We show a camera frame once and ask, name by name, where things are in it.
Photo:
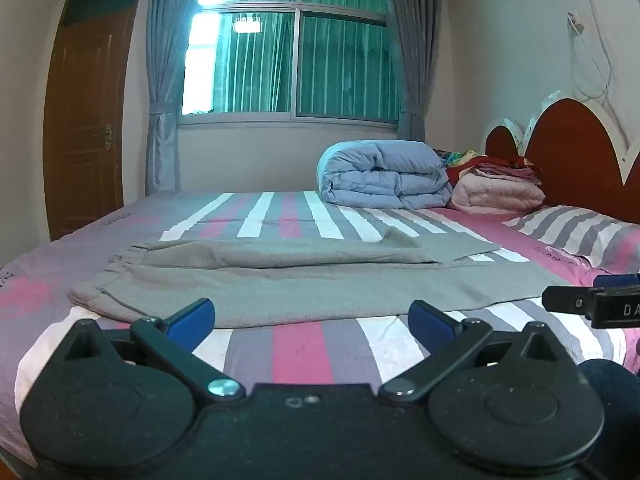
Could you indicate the person's dark blue trouser leg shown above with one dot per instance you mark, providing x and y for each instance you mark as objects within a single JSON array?
[{"x": 612, "y": 385}]

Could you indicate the grey curtain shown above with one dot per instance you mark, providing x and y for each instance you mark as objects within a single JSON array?
[
  {"x": 412, "y": 60},
  {"x": 167, "y": 85}
]

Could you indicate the folded pink blanket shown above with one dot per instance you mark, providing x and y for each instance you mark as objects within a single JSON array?
[{"x": 492, "y": 194}]

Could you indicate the brown wooden headboard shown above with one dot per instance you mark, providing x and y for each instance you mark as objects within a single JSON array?
[{"x": 570, "y": 155}]

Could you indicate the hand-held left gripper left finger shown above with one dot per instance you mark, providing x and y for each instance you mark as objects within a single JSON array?
[{"x": 192, "y": 319}]

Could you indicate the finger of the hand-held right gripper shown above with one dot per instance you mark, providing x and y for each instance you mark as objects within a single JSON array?
[
  {"x": 567, "y": 301},
  {"x": 617, "y": 280}
]

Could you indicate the folded blue quilt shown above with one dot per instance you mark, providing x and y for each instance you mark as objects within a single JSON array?
[{"x": 380, "y": 175}]

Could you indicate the stack of colourful folded clothes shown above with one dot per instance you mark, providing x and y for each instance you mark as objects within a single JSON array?
[{"x": 500, "y": 165}]

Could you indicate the brown wooden door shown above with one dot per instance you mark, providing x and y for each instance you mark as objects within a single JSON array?
[{"x": 85, "y": 125}]

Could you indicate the white wall socket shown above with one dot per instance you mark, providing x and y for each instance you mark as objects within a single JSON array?
[{"x": 575, "y": 22}]

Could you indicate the striped pillow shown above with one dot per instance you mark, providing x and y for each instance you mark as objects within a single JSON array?
[{"x": 575, "y": 232}]

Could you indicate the window with green glass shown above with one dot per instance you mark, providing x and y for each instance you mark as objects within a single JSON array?
[{"x": 300, "y": 60}]

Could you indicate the grey pants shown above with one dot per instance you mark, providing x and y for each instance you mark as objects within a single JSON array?
[{"x": 300, "y": 280}]

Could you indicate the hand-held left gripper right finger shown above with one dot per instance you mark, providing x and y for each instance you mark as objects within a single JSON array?
[{"x": 429, "y": 321}]

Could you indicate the bed with striped sheet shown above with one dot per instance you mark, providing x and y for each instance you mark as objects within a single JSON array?
[{"x": 300, "y": 352}]

